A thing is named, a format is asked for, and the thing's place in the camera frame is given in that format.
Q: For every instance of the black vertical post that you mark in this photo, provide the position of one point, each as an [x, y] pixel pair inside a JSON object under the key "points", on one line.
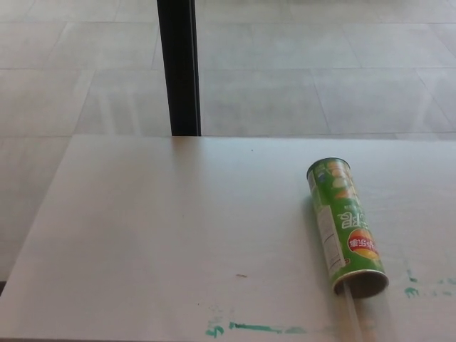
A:
{"points": [[180, 67]]}

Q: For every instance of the green chips tube container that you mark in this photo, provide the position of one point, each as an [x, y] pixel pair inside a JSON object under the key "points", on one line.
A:
{"points": [[338, 217]]}

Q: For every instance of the clear plastic chips tray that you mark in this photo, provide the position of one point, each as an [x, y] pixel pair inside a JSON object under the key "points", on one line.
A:
{"points": [[370, 320]]}

